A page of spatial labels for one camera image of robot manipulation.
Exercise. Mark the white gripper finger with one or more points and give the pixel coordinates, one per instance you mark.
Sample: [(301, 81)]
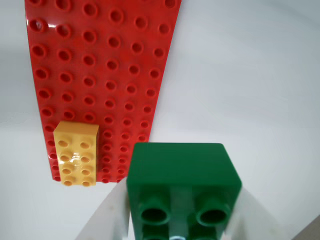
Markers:
[(112, 215), (257, 222)]

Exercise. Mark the green lego brick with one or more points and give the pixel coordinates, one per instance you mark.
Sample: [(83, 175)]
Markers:
[(180, 165)]

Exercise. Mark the yellow lego brick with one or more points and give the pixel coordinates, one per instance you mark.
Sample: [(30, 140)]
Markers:
[(75, 130)]

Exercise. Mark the red lego baseplate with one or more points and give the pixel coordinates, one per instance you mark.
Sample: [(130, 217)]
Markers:
[(100, 75)]

